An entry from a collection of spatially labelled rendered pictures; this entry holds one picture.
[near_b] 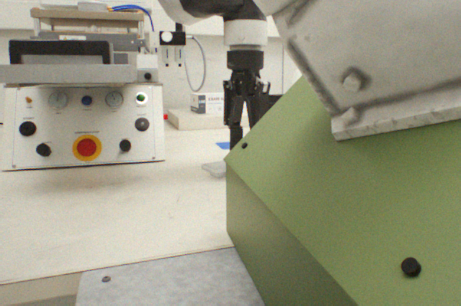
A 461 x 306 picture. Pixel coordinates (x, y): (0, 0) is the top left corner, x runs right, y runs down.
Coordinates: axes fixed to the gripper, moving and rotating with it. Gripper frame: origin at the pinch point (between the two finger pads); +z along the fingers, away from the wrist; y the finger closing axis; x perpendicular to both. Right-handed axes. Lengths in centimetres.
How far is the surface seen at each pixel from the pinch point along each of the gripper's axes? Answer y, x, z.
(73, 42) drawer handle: -5.1, -30.9, -20.6
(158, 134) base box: -19.5, -10.9, -1.4
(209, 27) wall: -75, 36, -35
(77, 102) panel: -28.9, -26.4, -8.9
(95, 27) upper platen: -47, -17, -28
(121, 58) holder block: -13.3, -20.7, -18.5
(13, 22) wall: -96, -33, -33
